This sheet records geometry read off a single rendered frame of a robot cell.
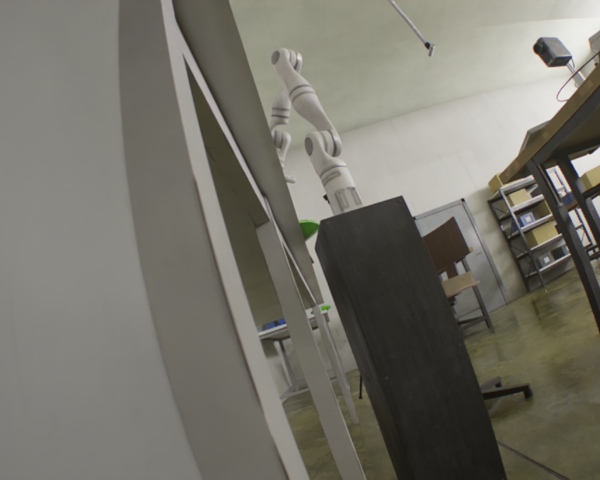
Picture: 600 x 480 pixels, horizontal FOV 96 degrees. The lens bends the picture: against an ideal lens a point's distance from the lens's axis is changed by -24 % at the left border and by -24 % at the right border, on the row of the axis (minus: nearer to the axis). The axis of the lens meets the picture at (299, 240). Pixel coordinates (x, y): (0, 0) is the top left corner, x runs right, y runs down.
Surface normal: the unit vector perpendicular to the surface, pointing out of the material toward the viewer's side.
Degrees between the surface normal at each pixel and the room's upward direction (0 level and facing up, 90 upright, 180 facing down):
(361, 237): 90
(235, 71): 180
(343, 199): 90
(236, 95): 180
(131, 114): 90
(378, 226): 90
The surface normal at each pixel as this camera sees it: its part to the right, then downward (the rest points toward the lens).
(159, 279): -0.10, -0.28
